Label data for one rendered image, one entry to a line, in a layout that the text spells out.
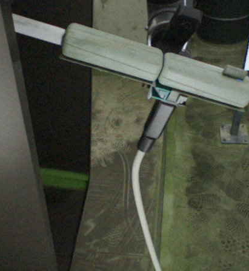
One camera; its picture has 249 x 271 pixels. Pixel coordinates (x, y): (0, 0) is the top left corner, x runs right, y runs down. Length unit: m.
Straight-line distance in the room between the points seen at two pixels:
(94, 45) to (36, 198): 0.33
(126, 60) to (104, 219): 1.58
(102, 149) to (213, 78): 1.87
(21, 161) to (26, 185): 0.07
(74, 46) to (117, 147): 1.86
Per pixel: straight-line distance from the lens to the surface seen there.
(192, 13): 0.57
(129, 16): 2.77
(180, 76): 0.48
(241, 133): 2.46
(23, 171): 0.57
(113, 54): 0.46
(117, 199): 2.02
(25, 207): 0.68
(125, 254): 1.85
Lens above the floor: 1.74
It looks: 45 degrees down
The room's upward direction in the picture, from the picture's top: 9 degrees counter-clockwise
